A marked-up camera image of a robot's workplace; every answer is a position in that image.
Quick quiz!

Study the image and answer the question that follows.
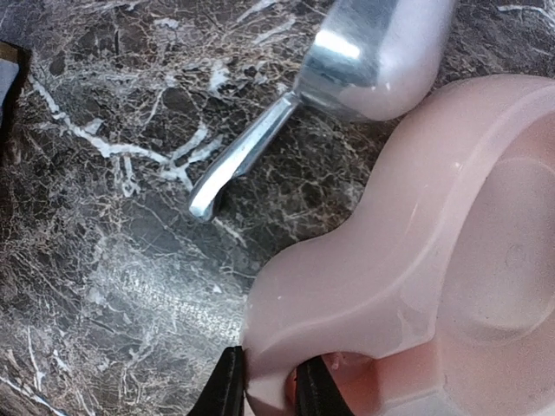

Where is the pink double pet bowl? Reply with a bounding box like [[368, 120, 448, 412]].
[[242, 75, 554, 415]]

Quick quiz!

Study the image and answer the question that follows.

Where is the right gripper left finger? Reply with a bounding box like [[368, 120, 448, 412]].
[[203, 346, 245, 416]]

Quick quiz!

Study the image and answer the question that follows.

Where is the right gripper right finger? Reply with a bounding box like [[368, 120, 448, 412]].
[[295, 357, 354, 416]]

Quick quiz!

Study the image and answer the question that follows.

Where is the metal scoop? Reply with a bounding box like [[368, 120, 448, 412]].
[[188, 0, 457, 222]]

